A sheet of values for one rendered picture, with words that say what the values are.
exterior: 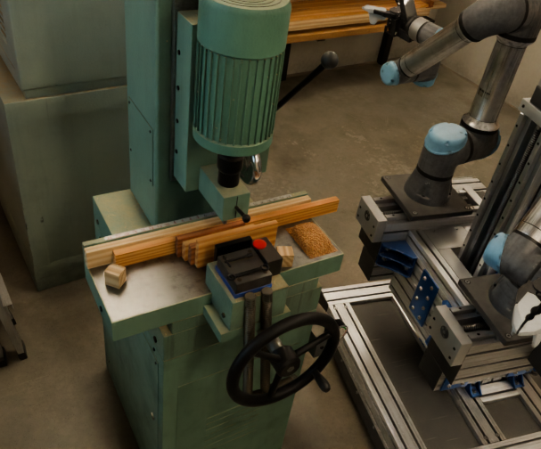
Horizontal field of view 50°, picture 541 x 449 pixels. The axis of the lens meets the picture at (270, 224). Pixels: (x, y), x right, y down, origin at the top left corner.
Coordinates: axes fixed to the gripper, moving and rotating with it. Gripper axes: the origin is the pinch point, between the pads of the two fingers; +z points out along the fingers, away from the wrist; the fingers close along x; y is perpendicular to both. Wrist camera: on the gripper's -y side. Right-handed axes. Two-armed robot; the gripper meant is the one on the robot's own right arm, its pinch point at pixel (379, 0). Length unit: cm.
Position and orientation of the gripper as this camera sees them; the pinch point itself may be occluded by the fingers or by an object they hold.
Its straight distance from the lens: 222.8
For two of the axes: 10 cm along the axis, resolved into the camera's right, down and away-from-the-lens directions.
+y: 0.0, 7.3, 6.8
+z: -5.2, -5.8, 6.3
